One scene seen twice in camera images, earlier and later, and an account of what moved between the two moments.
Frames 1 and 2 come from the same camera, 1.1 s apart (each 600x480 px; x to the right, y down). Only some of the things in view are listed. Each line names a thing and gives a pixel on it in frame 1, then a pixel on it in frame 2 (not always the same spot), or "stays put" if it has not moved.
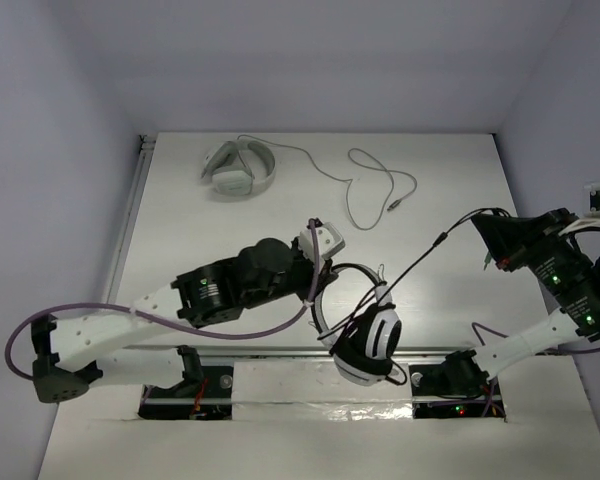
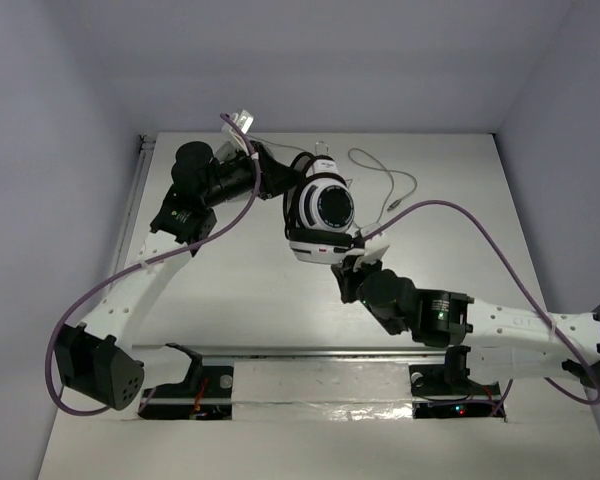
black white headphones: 362,350 -> 319,212
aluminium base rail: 401,353 stays put
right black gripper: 512,240 -> 348,277
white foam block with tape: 313,391 stays put
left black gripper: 309,275 -> 262,176
